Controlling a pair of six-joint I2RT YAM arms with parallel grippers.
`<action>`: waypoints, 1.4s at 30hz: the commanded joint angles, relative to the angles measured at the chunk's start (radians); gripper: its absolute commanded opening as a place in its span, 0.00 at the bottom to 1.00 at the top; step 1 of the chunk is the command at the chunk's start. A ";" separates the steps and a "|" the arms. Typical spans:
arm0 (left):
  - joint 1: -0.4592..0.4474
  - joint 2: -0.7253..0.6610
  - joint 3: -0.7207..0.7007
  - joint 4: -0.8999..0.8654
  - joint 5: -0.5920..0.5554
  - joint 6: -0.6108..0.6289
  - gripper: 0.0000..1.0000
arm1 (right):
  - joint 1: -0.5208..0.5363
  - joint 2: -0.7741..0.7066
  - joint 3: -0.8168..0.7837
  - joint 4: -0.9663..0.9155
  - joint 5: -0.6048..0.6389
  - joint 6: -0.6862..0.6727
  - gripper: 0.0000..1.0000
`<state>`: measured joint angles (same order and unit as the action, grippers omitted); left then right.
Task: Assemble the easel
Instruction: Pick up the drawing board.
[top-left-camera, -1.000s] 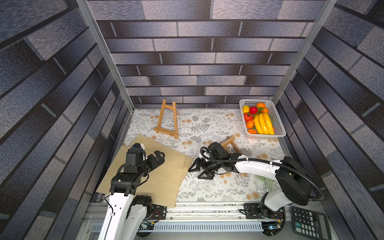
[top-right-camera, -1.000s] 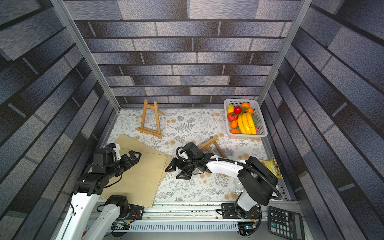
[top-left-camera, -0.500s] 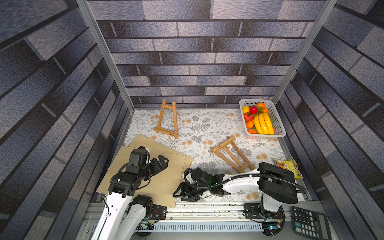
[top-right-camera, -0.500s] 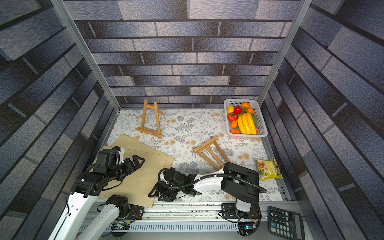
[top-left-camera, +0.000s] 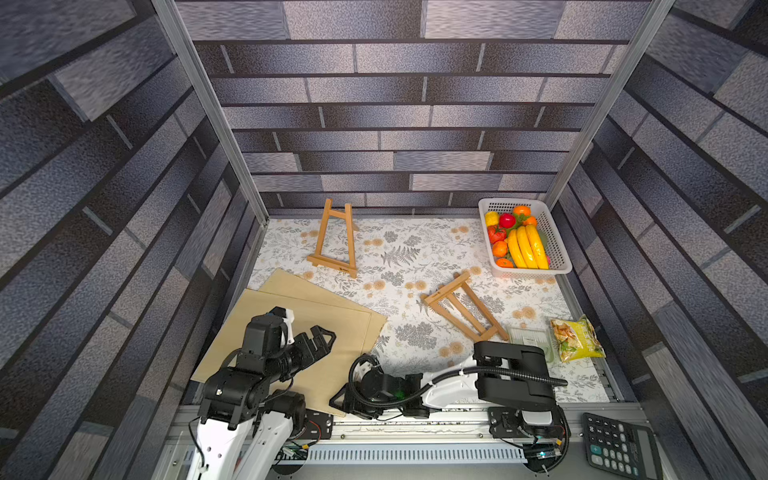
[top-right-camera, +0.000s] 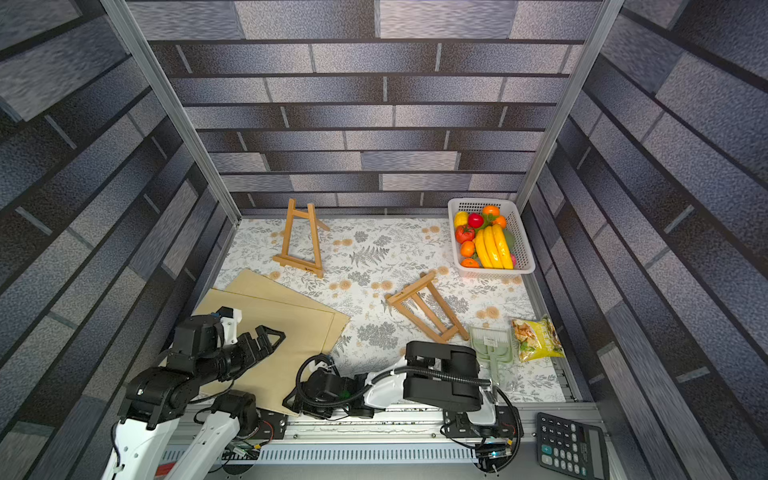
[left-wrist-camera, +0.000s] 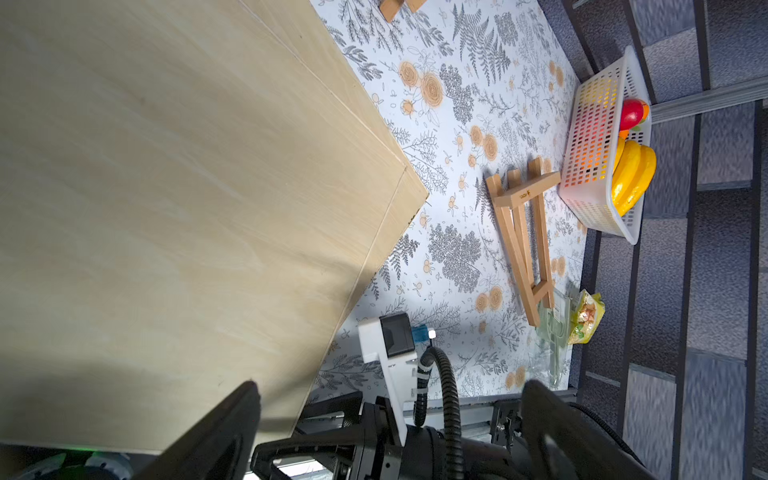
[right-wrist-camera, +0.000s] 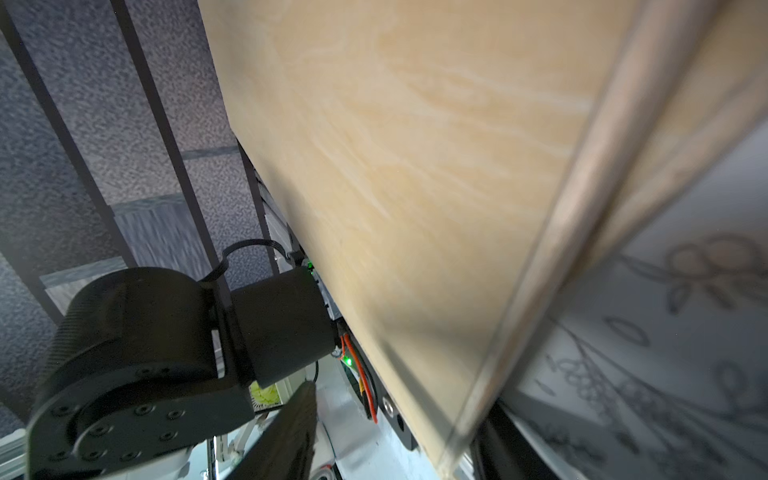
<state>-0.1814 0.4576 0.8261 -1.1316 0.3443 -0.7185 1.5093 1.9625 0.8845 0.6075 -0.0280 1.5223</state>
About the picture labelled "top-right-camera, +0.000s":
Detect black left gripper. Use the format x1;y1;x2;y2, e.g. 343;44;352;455
200;323;290;384

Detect thin plywood board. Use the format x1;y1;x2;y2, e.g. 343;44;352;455
225;269;350;354
165;290;333;415

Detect small wooden easel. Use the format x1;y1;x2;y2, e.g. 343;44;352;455
272;198;331;280

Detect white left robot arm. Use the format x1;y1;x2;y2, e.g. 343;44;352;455
103;307;286;479

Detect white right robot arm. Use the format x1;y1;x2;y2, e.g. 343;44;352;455
282;341;524;440

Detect red toy tomato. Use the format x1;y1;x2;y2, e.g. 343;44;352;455
455;224;475;245

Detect yellow snack bag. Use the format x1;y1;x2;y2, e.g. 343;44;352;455
512;315;565;362

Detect yellow toy bananas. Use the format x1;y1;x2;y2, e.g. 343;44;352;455
475;224;516;270

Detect yellow toy lemon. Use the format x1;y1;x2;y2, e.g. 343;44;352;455
454;211;469;228

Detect red toy apple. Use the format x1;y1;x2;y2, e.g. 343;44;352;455
467;213;485;229

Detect white plastic fruit basket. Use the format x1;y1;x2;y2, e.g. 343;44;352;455
448;198;535;278

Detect orange toy fruit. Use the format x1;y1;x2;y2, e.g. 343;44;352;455
482;205;500;218

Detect black calculator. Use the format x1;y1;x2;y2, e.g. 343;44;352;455
535;412;610;480

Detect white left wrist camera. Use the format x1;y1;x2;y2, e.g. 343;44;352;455
217;306;242;346

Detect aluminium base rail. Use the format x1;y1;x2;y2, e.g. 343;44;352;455
107;403;607;469

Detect aluminium corner post left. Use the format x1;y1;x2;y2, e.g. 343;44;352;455
100;0;242;226

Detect aluminium corner post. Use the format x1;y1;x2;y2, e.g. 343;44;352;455
515;0;625;212
100;0;242;226

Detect aluminium corner post right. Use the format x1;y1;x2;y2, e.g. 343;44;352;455
515;0;625;212

